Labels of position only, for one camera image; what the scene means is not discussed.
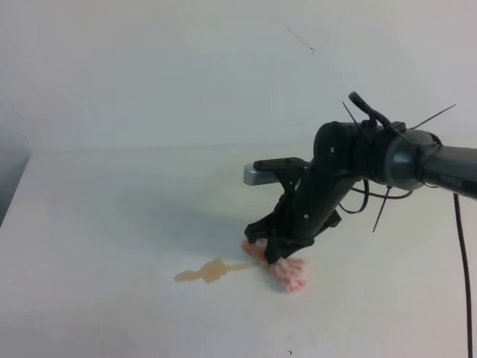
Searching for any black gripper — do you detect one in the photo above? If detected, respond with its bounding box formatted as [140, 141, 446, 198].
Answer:
[244, 158, 353, 264]

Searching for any pink white striped rag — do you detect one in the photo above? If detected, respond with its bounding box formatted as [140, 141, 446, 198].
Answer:
[241, 239, 307, 293]

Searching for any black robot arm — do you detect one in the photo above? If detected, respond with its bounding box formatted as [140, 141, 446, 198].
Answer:
[244, 92, 476, 263]

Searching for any tan coffee stain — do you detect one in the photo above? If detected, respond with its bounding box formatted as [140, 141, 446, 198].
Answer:
[174, 257, 259, 284]

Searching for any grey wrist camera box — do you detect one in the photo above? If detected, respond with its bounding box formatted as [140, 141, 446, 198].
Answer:
[242, 157, 309, 186]

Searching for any black hanging cable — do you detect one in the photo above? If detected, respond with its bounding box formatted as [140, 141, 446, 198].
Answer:
[452, 192, 474, 358]

